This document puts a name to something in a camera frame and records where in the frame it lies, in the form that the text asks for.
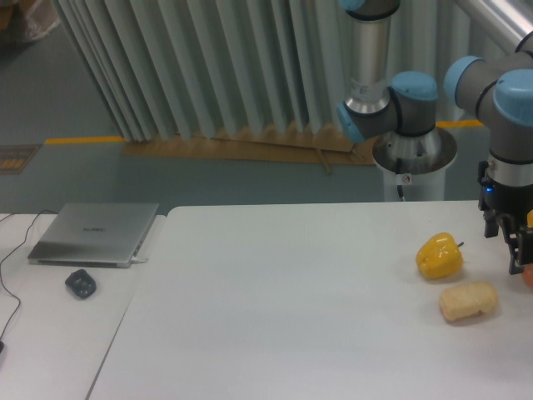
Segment grey folding partition screen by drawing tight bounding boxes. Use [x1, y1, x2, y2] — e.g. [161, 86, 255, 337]
[53, 0, 451, 141]

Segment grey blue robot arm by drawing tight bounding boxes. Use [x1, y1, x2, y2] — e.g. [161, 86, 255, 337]
[337, 1, 532, 274]

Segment yellow plastic basket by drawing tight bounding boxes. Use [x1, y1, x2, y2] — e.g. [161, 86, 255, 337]
[526, 210, 533, 228]

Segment beige bread loaf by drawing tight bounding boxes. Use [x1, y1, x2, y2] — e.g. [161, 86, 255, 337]
[439, 281, 499, 323]

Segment red orange tomato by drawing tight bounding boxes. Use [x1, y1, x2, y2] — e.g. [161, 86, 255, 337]
[522, 264, 533, 289]

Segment yellow bell pepper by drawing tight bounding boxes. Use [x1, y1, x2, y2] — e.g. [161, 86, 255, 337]
[416, 232, 463, 280]

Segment silver closed laptop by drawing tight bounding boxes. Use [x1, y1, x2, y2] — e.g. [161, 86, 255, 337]
[27, 202, 158, 268]

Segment brown cardboard sheet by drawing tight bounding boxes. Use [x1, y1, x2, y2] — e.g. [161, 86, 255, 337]
[122, 123, 375, 173]

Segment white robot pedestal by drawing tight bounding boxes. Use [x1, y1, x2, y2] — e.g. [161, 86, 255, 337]
[372, 127, 457, 202]

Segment black computer mouse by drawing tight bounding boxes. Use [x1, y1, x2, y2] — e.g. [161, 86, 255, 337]
[65, 269, 97, 300]

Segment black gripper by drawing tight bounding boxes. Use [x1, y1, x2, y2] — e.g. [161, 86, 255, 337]
[477, 160, 532, 275]

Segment black cable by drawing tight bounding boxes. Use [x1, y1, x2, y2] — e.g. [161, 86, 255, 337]
[0, 208, 63, 341]

